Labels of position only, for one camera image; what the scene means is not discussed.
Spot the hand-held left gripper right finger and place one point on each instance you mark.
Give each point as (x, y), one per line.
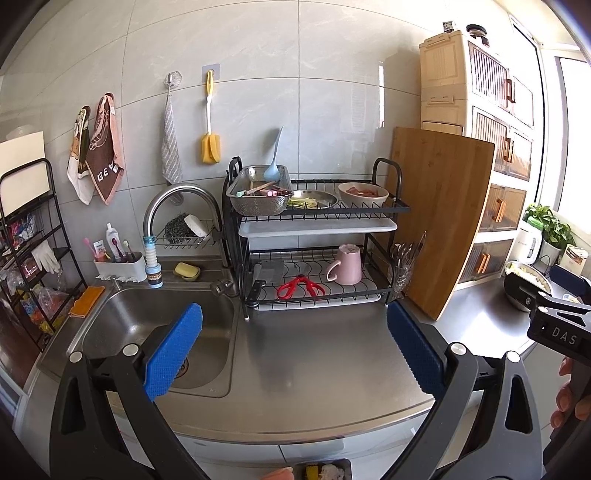
(415, 350)

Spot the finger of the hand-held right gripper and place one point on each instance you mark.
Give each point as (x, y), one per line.
(519, 290)

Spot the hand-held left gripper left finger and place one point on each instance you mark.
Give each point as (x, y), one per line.
(173, 350)

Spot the person's right hand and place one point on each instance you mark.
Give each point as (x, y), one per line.
(564, 397)

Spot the metal bowl of food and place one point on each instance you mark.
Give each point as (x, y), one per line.
(531, 272)

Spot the dark blue box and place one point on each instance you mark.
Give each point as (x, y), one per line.
(565, 279)

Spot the white electric kettle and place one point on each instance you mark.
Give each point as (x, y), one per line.
(526, 242)

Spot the stainless steel sink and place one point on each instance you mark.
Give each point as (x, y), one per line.
(134, 318)

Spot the white canister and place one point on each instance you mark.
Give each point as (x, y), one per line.
(575, 261)

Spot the green potted plant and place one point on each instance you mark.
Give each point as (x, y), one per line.
(551, 226)

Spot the yellow soap bar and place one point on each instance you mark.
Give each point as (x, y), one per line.
(186, 268)

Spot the cutlery holder with cutlery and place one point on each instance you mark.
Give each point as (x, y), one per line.
(401, 267)

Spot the blue and white faucet filter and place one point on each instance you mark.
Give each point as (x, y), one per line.
(153, 267)

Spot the white toothbrush holder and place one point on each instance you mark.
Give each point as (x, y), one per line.
(120, 270)

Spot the orange cloth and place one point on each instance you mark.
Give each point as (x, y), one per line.
(85, 302)

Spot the white lower drip tray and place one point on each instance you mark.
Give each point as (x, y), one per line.
(323, 302)

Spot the white drip tray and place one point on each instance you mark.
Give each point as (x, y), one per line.
(323, 302)
(318, 227)

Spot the wooden cutting board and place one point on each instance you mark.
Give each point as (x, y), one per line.
(443, 217)

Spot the pink mug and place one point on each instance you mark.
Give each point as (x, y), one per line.
(346, 267)

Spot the steel wool scrubber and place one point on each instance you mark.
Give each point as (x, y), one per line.
(175, 228)

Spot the white sponge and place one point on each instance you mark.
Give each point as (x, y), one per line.
(196, 226)

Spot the white toothpaste tube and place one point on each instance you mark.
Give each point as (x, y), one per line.
(111, 240)

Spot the red scissors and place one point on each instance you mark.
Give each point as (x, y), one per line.
(300, 284)

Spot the pink toothbrush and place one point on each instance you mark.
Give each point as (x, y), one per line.
(88, 247)

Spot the black dish rack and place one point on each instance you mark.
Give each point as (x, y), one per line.
(360, 213)

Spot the metal food tray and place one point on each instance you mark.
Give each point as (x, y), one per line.
(323, 470)

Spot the white glove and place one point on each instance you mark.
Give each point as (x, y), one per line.
(46, 258)

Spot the curved steel faucet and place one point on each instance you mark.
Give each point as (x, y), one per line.
(184, 190)

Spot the salmon pink object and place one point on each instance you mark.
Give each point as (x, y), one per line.
(277, 474)

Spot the white bowl with meat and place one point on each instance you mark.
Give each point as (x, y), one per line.
(362, 196)

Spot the steel mesh colander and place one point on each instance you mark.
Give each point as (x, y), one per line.
(263, 205)

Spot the metal plate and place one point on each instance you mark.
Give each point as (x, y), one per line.
(318, 198)

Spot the grey striped cloth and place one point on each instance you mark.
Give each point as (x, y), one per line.
(171, 152)

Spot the white patterned hand towel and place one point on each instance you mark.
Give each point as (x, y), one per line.
(76, 175)

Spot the brown hand towel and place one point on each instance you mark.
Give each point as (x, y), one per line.
(106, 161)

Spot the light blue spoon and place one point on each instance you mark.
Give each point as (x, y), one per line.
(272, 170)

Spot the yellow sponge bottle brush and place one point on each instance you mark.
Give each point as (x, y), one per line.
(211, 147)

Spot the beige storage cabinet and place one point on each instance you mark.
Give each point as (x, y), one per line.
(443, 83)

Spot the white board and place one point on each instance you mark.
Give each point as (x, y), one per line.
(23, 166)

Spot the black-lidded jar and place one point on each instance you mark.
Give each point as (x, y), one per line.
(476, 33)

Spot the wall hook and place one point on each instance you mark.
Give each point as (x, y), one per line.
(173, 79)

